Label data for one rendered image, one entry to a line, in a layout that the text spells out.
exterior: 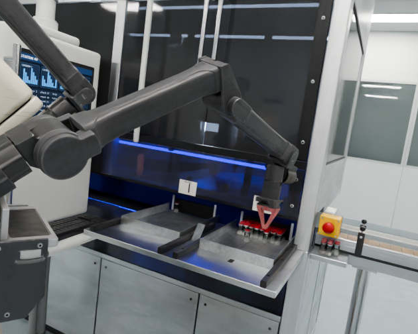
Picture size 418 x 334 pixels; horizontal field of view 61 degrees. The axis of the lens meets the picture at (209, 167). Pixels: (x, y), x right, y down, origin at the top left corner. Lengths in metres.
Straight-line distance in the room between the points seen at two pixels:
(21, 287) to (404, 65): 5.73
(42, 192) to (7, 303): 0.83
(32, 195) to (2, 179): 0.96
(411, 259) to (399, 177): 4.50
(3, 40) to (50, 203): 0.65
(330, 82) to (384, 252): 0.65
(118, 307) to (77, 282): 0.28
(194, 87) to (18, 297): 0.53
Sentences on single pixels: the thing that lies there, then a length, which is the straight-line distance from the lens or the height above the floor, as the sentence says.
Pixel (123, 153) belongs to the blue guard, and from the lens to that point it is 1.71.
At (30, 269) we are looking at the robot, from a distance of 0.79.
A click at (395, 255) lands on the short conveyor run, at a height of 0.92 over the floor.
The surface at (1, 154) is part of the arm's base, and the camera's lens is 0.60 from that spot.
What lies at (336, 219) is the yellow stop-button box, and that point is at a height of 1.03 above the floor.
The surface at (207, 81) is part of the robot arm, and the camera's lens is 0.74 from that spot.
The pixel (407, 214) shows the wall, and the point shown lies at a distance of 6.02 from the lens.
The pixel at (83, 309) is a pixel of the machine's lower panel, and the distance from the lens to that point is 2.07.
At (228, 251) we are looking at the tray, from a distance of 1.20.
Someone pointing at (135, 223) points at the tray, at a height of 0.90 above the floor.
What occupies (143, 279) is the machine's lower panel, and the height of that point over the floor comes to 0.55.
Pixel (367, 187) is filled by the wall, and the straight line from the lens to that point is 5.96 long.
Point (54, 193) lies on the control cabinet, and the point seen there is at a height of 0.93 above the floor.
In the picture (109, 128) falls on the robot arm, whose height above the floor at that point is 1.28.
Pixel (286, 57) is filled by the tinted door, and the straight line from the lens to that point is 1.41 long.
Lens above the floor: 1.31
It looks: 7 degrees down
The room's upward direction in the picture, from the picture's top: 8 degrees clockwise
